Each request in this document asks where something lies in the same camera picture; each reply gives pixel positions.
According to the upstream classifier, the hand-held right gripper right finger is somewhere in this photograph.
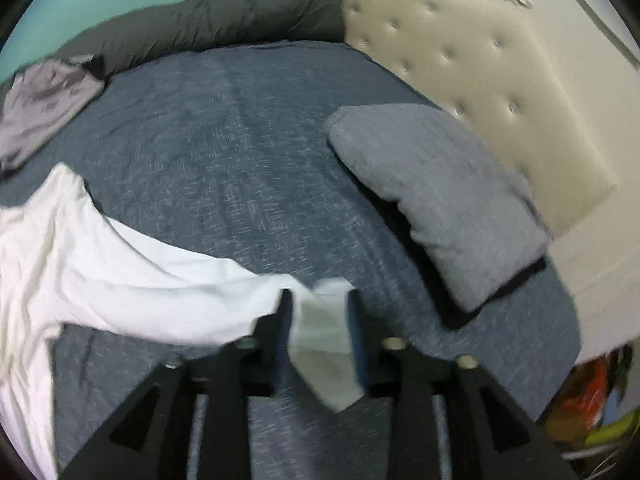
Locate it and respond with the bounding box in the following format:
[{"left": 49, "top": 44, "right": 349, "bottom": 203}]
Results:
[{"left": 346, "top": 289, "right": 581, "bottom": 480}]

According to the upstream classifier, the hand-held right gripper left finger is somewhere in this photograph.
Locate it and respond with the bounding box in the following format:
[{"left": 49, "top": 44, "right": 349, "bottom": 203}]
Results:
[{"left": 59, "top": 287, "right": 296, "bottom": 480}]

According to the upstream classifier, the white t-shirt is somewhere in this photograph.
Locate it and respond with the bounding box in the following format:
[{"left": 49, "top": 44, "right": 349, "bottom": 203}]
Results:
[{"left": 0, "top": 162, "right": 368, "bottom": 480}]

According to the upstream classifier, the grey folded garment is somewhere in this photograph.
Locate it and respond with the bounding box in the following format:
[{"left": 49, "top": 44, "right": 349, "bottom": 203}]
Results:
[{"left": 324, "top": 104, "right": 553, "bottom": 313}]

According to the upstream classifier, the blue-grey bed sheet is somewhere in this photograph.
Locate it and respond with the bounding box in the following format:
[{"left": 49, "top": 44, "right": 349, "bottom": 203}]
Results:
[{"left": 0, "top": 40, "right": 583, "bottom": 480}]

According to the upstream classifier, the colourful clutter pile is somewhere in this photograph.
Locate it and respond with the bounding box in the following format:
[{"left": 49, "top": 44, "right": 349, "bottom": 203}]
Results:
[{"left": 542, "top": 340, "right": 638, "bottom": 461}]

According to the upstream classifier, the cream tufted headboard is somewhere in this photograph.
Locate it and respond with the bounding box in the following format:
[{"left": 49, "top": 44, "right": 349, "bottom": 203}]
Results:
[{"left": 307, "top": 0, "right": 640, "bottom": 361}]

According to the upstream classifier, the dark grey rolled duvet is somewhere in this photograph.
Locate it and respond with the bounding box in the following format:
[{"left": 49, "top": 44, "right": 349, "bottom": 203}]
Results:
[{"left": 50, "top": 0, "right": 347, "bottom": 81}]

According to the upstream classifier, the lilac crumpled garment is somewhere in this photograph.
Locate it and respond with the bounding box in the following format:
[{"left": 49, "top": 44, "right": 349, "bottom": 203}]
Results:
[{"left": 0, "top": 57, "right": 106, "bottom": 171}]

